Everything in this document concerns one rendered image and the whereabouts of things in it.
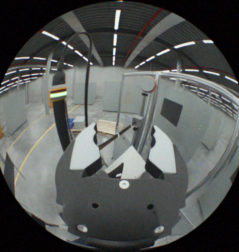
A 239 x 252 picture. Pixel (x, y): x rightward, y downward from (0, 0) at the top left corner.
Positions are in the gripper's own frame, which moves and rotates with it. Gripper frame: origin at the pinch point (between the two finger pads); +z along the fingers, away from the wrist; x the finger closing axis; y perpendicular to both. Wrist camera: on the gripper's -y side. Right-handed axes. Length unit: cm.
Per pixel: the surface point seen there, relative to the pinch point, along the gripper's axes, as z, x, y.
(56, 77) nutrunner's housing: 3.9, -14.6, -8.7
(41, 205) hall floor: -66, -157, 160
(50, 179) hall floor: 21, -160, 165
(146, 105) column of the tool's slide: 63, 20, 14
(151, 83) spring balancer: 63, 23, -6
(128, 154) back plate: 39, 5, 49
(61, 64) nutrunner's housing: 5.2, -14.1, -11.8
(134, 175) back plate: 20, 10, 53
